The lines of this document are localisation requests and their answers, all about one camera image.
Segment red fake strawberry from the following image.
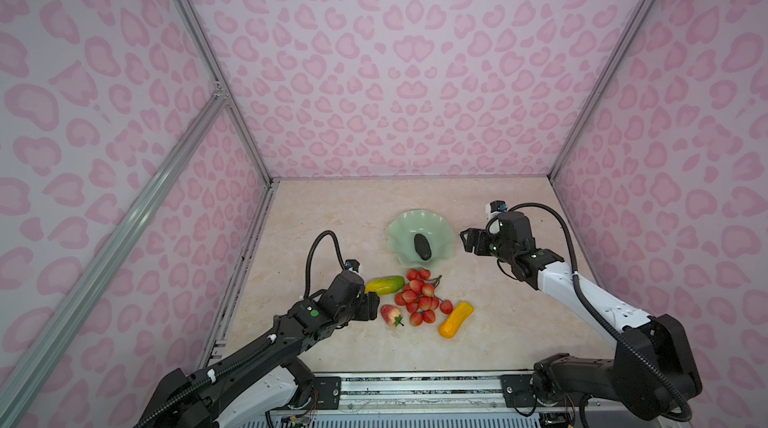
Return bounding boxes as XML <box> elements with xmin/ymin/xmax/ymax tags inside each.
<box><xmin>380</xmin><ymin>305</ymin><xmax>403</xmax><ymax>327</ymax></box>

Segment dark fake avocado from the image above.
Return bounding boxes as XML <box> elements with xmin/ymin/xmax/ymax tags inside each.
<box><xmin>413</xmin><ymin>233</ymin><xmax>432</xmax><ymax>261</ymax></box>

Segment yellow orange fake squash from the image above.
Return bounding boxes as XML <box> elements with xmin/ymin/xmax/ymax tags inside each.
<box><xmin>438</xmin><ymin>301</ymin><xmax>474</xmax><ymax>339</ymax></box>

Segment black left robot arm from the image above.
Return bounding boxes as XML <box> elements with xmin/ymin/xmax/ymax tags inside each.
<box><xmin>137</xmin><ymin>270</ymin><xmax>380</xmax><ymax>427</ymax></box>

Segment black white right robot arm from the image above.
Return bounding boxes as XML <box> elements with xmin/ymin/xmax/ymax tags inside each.
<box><xmin>460</xmin><ymin>201</ymin><xmax>703</xmax><ymax>423</ymax></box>

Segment red fake grape bunch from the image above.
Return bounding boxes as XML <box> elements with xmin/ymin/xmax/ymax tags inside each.
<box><xmin>388</xmin><ymin>268</ymin><xmax>454</xmax><ymax>327</ymax></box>

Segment light green scalloped fruit bowl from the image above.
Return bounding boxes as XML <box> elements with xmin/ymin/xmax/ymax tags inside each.
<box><xmin>386</xmin><ymin>209</ymin><xmax>456</xmax><ymax>269</ymax></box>

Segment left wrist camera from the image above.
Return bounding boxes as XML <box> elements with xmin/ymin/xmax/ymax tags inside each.
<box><xmin>344</xmin><ymin>259</ymin><xmax>360</xmax><ymax>273</ymax></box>

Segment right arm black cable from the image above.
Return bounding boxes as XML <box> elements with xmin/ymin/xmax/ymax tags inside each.
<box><xmin>484</xmin><ymin>202</ymin><xmax>694</xmax><ymax>423</ymax></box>

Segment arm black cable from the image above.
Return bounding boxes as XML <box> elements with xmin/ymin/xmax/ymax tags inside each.
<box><xmin>484</xmin><ymin>202</ymin><xmax>694</xmax><ymax>423</ymax></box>
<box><xmin>133</xmin><ymin>229</ymin><xmax>349</xmax><ymax>428</ymax></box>

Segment left floor aluminium rail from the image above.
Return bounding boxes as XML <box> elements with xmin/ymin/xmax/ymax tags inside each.
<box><xmin>197</xmin><ymin>179</ymin><xmax>280</xmax><ymax>368</ymax></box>

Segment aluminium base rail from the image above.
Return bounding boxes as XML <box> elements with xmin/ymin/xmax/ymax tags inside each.
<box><xmin>160</xmin><ymin>371</ymin><xmax>685</xmax><ymax>428</ymax></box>

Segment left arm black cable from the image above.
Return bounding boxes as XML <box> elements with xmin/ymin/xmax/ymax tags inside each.
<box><xmin>133</xmin><ymin>229</ymin><xmax>349</xmax><ymax>428</ymax></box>

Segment right rear aluminium post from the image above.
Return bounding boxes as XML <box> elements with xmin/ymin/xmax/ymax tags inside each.
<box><xmin>547</xmin><ymin>0</ymin><xmax>661</xmax><ymax>185</ymax></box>

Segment aluminium post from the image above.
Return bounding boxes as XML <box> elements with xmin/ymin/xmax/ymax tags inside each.
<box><xmin>170</xmin><ymin>0</ymin><xmax>273</xmax><ymax>187</ymax></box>
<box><xmin>547</xmin><ymin>0</ymin><xmax>661</xmax><ymax>185</ymax></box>

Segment diagonal aluminium frame bar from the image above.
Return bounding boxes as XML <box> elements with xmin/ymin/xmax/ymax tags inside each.
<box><xmin>1</xmin><ymin>94</ymin><xmax>228</xmax><ymax>427</ymax></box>

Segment left rear aluminium post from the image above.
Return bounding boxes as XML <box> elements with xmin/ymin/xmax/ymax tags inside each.
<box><xmin>170</xmin><ymin>0</ymin><xmax>273</xmax><ymax>187</ymax></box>

